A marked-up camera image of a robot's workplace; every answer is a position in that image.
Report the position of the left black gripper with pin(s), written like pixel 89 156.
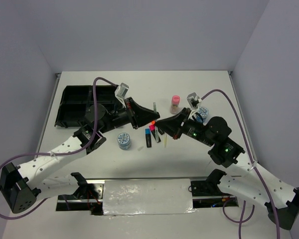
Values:
pixel 142 116

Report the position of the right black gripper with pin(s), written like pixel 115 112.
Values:
pixel 172 124

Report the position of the yellow slim pen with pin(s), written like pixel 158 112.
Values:
pixel 165 140

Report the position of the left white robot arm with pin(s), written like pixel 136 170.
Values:
pixel 23 185

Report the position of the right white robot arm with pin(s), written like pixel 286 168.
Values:
pixel 239 176

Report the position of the pink capped small bottle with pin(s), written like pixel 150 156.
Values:
pixel 174 107

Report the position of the pink highlighter marker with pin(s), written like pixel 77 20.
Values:
pixel 154 132

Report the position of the blue highlighter marker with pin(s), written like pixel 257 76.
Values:
pixel 148 137

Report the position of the blue patterned round tin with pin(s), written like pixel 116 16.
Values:
pixel 124 141

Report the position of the black compartment organizer tray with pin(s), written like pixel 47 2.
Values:
pixel 76 100

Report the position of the silver foil covered panel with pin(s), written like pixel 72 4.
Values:
pixel 147 197

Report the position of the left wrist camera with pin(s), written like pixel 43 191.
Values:
pixel 121 91

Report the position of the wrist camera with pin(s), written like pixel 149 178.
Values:
pixel 194 100
pixel 121 91

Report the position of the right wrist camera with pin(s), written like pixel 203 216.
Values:
pixel 194 100

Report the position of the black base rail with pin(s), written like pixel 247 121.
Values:
pixel 202 197

